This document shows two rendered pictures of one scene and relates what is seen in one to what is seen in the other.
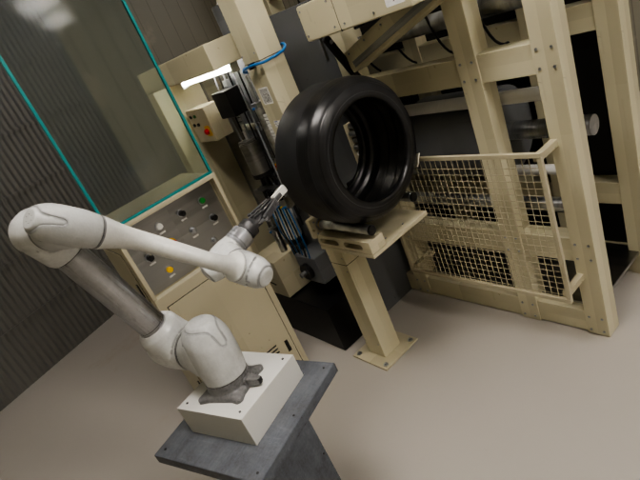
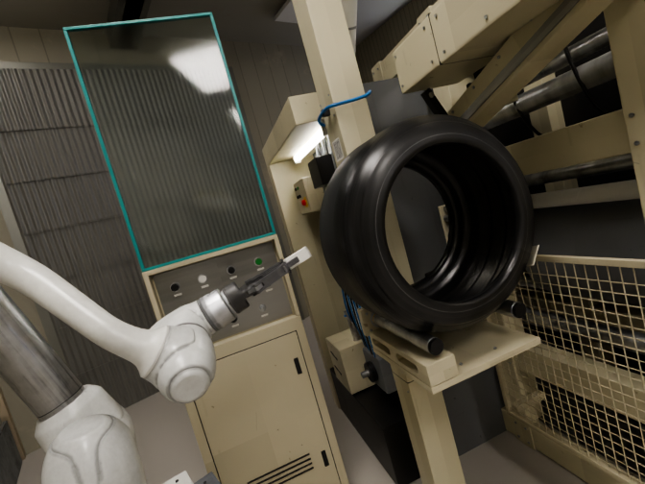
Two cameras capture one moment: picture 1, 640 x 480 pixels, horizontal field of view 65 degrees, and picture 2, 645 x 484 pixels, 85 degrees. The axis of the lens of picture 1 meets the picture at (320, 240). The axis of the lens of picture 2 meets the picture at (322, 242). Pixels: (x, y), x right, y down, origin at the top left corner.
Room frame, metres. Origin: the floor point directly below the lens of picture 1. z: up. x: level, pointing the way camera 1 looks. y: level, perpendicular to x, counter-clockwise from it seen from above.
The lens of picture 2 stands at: (0.97, -0.24, 1.32)
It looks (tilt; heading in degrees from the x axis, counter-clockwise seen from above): 5 degrees down; 15
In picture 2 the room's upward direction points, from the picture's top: 16 degrees counter-clockwise
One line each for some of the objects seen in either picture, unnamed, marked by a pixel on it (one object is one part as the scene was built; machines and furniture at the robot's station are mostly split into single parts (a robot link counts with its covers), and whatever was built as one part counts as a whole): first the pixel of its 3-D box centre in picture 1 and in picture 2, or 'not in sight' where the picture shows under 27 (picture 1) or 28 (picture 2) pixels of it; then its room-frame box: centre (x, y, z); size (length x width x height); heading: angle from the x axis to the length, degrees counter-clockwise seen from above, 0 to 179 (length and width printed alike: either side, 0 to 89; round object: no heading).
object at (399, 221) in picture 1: (372, 230); (447, 344); (2.09, -0.24, 0.80); 0.37 x 0.36 x 0.02; 121
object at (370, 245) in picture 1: (349, 239); (407, 350); (2.02, -0.12, 0.83); 0.36 x 0.09 x 0.06; 31
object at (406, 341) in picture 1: (384, 347); not in sight; (2.30, -0.09, 0.01); 0.27 x 0.27 x 0.02; 31
